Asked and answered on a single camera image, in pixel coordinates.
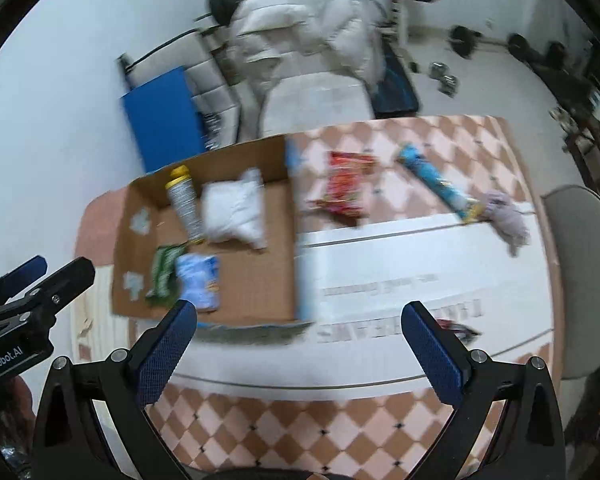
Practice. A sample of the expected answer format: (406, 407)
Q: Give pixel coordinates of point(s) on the grey chair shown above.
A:
(585, 280)

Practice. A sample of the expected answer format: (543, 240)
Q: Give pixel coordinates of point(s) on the black and blue pad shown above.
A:
(397, 85)

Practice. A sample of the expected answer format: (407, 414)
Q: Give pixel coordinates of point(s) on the white printed sheet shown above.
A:
(405, 260)

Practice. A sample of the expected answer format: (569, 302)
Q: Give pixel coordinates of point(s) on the white soft bag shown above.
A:
(230, 215)

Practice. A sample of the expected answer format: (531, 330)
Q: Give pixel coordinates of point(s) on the blue and white packet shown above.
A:
(197, 280)

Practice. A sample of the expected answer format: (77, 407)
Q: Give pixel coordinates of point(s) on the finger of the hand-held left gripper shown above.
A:
(27, 269)
(72, 274)

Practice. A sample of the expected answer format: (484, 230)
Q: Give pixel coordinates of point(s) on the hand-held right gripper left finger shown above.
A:
(165, 355)

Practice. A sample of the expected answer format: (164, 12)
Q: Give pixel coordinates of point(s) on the blue mat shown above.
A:
(162, 120)

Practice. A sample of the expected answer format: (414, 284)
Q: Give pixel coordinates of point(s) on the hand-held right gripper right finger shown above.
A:
(435, 355)

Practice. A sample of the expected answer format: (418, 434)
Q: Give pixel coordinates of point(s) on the green snack packet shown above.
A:
(162, 272)

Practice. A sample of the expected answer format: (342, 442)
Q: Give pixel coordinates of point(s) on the dark side table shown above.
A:
(587, 110)

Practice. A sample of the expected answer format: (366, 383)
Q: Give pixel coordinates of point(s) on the white puffer jacket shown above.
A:
(305, 20)

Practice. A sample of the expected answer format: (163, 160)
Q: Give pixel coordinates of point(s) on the red snack packet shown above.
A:
(345, 185)

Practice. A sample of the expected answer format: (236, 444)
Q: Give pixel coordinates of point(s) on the long blue snack packet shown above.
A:
(430, 175)

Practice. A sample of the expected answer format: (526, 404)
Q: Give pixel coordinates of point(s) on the cardboard box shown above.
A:
(260, 270)

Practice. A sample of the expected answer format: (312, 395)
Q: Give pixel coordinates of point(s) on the short barbell with black plates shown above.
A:
(464, 40)

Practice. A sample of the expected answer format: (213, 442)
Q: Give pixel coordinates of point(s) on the black dumbbell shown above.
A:
(550, 55)

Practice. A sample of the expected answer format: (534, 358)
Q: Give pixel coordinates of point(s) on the lilac cloth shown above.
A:
(505, 220)

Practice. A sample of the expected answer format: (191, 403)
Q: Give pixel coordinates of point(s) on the dark red packet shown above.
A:
(460, 330)

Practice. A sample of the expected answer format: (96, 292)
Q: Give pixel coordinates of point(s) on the chrome dumbbell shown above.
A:
(445, 77)

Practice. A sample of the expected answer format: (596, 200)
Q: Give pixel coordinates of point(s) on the white padded bench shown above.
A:
(315, 105)

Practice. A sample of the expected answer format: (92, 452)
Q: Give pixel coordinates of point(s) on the person's left forearm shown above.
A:
(17, 410)

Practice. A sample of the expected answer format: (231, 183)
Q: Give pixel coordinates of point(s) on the yellow-capped spray can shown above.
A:
(185, 205)

